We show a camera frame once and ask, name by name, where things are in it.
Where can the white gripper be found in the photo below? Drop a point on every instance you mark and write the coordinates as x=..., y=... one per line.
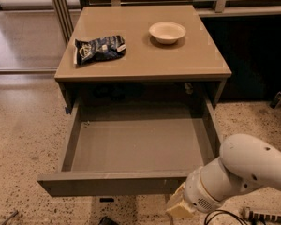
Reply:
x=194, y=193

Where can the grey top drawer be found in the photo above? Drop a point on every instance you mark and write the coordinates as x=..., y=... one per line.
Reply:
x=133, y=148

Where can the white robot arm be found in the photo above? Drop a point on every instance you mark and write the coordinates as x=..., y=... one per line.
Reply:
x=245, y=164

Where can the grey drawer cabinet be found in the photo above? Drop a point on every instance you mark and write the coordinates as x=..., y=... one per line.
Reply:
x=194, y=57

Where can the white power strip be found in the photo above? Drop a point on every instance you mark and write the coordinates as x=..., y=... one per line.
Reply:
x=250, y=214

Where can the black object bottom edge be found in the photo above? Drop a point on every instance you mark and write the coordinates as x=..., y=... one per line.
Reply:
x=107, y=221

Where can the small dark floor object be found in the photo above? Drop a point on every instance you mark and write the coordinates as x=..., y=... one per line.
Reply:
x=276, y=100

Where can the metal rod on floor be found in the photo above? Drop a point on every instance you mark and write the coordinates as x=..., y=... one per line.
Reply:
x=14, y=214

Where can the blue chip bag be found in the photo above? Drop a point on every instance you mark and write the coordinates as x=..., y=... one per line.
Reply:
x=99, y=50

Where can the white bowl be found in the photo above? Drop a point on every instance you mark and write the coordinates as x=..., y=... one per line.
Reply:
x=167, y=33

